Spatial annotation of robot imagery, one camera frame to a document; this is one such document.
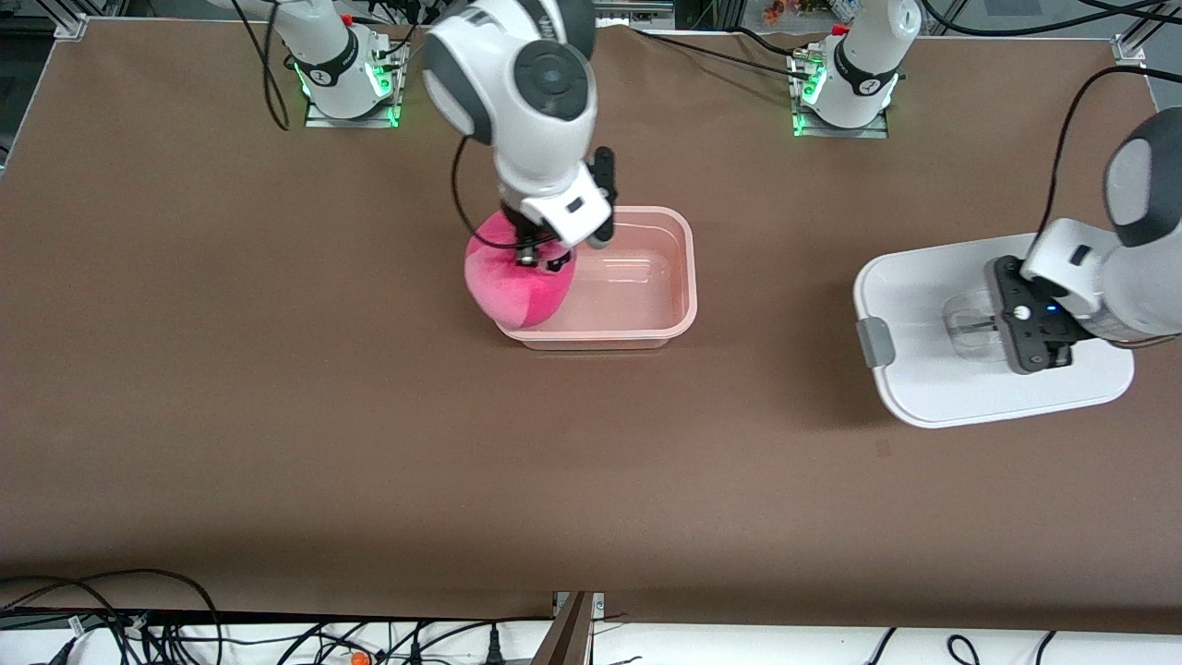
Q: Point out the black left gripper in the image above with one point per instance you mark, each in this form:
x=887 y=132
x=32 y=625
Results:
x=1055 y=355

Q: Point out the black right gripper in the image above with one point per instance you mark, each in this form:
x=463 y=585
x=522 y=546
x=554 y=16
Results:
x=520 y=228

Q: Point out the pink plush toy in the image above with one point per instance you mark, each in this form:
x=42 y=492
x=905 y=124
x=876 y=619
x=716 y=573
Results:
x=517 y=296

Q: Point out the white box lid grey latches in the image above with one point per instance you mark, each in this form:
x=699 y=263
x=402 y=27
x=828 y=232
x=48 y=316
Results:
x=923 y=388

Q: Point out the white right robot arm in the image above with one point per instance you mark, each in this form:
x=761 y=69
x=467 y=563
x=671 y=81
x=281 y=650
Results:
x=526 y=129

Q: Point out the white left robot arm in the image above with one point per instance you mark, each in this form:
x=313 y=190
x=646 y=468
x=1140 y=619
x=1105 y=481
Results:
x=1145 y=268

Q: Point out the pink plastic storage box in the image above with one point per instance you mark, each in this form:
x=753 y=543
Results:
x=628 y=296

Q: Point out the brown table mat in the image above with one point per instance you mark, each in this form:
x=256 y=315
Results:
x=591 y=480

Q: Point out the colourful background toys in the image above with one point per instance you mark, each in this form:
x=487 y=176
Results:
x=794 y=9

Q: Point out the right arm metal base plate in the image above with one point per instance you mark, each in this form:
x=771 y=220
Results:
x=351 y=121

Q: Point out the aluminium table corner bracket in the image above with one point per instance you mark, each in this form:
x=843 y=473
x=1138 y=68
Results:
x=71 y=26
x=1131 y=48

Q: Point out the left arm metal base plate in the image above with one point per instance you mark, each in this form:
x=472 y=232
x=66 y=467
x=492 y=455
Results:
x=840 y=132

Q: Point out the aluminium frame bracket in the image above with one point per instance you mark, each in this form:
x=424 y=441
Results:
x=577 y=633

